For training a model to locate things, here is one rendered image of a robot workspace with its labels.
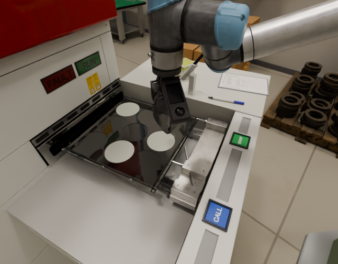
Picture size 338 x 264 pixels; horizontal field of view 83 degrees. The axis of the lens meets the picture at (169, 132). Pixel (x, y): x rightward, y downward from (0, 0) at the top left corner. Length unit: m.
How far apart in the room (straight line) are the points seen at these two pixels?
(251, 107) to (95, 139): 0.59
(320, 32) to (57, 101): 0.73
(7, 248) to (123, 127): 0.55
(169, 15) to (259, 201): 1.51
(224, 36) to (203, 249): 0.41
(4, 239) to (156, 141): 0.57
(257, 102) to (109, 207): 0.65
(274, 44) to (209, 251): 0.46
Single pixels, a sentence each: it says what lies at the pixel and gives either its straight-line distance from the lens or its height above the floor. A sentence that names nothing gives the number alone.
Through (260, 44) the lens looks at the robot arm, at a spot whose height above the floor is 1.24.
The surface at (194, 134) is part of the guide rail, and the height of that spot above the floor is 0.84.
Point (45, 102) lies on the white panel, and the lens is 0.71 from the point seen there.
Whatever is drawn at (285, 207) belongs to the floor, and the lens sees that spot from 1.77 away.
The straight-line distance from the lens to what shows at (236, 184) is 0.54.
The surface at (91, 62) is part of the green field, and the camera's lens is 0.80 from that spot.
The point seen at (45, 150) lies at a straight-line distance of 0.75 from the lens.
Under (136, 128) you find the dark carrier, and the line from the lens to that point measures 0.75.
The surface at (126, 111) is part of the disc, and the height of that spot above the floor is 0.90.
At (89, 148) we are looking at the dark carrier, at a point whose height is 0.90.
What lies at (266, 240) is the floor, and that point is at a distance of 1.60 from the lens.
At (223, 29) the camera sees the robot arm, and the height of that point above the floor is 1.30.
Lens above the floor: 1.39
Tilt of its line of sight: 43 degrees down
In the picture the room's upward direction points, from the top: straight up
